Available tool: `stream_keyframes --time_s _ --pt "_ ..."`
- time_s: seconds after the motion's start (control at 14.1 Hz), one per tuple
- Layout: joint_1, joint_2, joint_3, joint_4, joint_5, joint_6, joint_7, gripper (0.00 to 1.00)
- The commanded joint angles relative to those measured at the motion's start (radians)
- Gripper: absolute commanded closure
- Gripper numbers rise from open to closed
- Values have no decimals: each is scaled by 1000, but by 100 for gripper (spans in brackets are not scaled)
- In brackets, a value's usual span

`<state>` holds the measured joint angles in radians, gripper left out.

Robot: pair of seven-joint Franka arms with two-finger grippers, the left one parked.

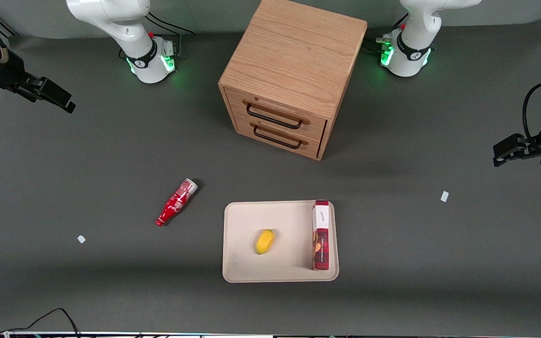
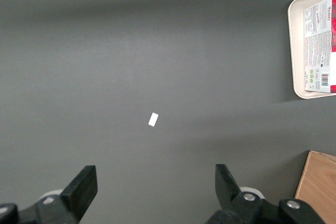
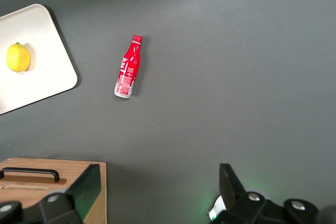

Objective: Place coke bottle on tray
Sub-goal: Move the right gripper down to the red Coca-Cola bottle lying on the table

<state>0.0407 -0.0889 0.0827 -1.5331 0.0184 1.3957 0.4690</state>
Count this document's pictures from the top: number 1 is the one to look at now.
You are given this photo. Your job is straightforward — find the black cable at table edge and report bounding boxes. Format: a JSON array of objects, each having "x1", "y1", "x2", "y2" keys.
[{"x1": 0, "y1": 307, "x2": 81, "y2": 338}]

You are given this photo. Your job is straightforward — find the red coke bottle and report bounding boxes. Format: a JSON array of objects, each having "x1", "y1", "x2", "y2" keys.
[{"x1": 155, "y1": 178, "x2": 199, "y2": 227}]

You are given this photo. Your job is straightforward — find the black left arm base cables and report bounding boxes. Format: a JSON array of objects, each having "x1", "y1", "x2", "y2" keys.
[{"x1": 363, "y1": 13, "x2": 410, "y2": 53}]

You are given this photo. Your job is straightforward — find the black right arm base cables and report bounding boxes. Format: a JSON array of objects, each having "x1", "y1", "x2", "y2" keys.
[{"x1": 119, "y1": 12, "x2": 196, "y2": 61}]

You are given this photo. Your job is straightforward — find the beige plastic tray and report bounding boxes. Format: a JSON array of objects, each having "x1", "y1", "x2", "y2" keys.
[{"x1": 222, "y1": 200, "x2": 340, "y2": 283}]

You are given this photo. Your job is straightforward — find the yellow lemon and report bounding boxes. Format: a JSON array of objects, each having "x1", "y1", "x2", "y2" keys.
[{"x1": 255, "y1": 229, "x2": 275, "y2": 255}]

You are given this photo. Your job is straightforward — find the black arm base cables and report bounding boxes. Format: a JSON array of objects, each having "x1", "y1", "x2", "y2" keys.
[
  {"x1": 119, "y1": 12, "x2": 196, "y2": 61},
  {"x1": 363, "y1": 13, "x2": 410, "y2": 53}
]

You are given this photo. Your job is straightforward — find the wooden drawer with handle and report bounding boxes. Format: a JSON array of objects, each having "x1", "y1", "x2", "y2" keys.
[
  {"x1": 226, "y1": 88, "x2": 328, "y2": 141},
  {"x1": 234, "y1": 117, "x2": 323, "y2": 158}
]

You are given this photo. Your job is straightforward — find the red cookie box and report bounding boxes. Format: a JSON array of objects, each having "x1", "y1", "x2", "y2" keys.
[{"x1": 311, "y1": 200, "x2": 331, "y2": 271}]

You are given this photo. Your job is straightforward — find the wooden drawer cabinet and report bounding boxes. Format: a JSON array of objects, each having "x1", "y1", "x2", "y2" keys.
[{"x1": 218, "y1": 0, "x2": 369, "y2": 161}]

